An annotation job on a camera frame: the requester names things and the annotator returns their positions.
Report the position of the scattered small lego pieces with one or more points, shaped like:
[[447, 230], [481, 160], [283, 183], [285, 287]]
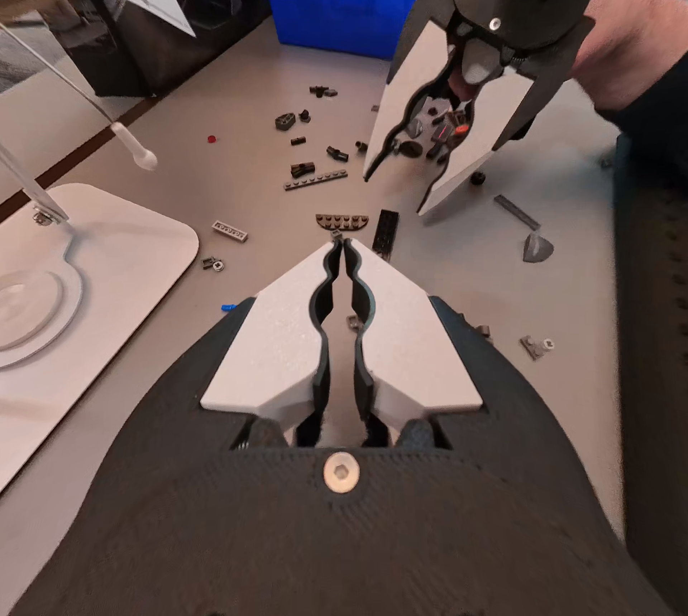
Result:
[[337, 154]]

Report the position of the black long lego plate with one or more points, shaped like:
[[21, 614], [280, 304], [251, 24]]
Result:
[[385, 232]]

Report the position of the person's right hand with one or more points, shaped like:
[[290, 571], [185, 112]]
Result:
[[629, 36]]

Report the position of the white metal desk stand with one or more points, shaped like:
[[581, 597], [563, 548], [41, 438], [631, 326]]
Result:
[[134, 250]]

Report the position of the person's right forearm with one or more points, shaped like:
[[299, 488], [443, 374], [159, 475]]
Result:
[[661, 105]]

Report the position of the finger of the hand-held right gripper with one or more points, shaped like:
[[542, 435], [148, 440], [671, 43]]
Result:
[[494, 116], [414, 73]]

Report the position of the long grey lego plate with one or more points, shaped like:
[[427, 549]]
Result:
[[317, 180]]

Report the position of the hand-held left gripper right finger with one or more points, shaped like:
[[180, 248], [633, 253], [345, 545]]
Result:
[[419, 358]]

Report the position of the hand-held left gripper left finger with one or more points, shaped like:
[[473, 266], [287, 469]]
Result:
[[263, 358]]

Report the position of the dark half-round lego plate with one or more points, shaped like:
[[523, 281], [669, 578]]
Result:
[[344, 223]]

